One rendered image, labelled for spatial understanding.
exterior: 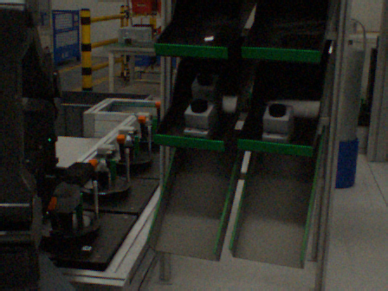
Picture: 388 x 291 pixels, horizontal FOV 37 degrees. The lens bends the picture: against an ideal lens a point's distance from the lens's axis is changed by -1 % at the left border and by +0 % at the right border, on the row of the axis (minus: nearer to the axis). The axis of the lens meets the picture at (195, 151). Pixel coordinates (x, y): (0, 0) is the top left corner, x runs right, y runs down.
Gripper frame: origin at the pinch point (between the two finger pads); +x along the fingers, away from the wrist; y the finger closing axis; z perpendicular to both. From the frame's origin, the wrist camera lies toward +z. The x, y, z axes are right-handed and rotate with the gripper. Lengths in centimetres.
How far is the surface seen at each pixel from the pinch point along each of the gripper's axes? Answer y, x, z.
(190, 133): 26.9, -13.1, -2.7
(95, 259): 9.8, 11.6, -0.4
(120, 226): 10.2, 11.6, -16.4
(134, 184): 6.2, 11.6, -43.9
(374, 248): 67, 22, -40
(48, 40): -268, 35, -654
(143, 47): -108, 26, -526
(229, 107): 32.5, -15.8, -14.0
